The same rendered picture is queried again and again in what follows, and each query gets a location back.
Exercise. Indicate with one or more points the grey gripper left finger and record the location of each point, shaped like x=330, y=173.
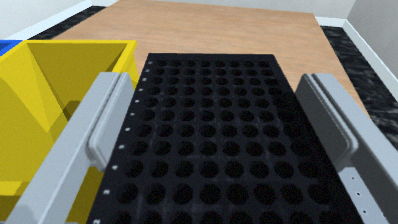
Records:
x=86, y=141

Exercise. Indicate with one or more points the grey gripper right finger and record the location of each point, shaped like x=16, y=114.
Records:
x=351, y=139

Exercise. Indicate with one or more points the blue bin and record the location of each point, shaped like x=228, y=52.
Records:
x=7, y=45

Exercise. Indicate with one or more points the yellow recycle bin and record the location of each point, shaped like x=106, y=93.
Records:
x=42, y=82

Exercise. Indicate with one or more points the black well plate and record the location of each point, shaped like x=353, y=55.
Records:
x=227, y=142

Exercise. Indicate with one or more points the grey flat base plate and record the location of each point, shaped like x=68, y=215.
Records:
x=361, y=197

